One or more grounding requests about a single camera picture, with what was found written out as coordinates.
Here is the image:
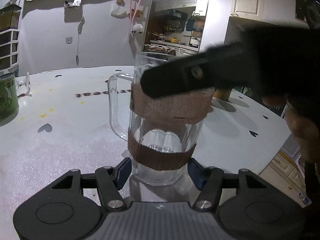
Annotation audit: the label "green printed mug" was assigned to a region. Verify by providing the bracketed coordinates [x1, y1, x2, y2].
[0, 73, 19, 120]

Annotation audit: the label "chair draped with clothes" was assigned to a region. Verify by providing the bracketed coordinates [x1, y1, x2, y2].
[143, 44, 176, 56]

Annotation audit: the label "white plastic drawer unit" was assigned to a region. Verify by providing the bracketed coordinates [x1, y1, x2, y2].
[0, 29, 19, 77]

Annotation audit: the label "small wall shelf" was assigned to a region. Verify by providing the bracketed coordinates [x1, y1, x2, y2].
[64, 0, 82, 9]

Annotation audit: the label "white plush toy hanging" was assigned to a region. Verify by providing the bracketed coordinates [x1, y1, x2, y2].
[131, 23, 143, 34]

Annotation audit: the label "person's right hand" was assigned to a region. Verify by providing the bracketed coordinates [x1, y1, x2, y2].
[262, 97, 319, 163]

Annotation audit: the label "white kitchen counter cabinets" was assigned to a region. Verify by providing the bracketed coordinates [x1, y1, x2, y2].
[150, 40, 199, 57]

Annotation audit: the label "small clear glass cup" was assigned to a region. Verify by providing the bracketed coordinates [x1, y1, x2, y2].
[15, 72, 31, 98]

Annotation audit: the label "clear glass mug brown bands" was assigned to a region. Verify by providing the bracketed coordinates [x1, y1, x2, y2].
[108, 52, 213, 186]

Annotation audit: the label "glass fish tank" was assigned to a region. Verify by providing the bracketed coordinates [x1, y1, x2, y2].
[0, 4, 22, 32]

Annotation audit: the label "tall brown cylinder cup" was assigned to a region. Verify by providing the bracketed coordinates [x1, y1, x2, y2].
[213, 88, 232, 101]

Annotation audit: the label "white plastic bag hanging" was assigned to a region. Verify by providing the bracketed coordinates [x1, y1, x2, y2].
[111, 3, 128, 19]

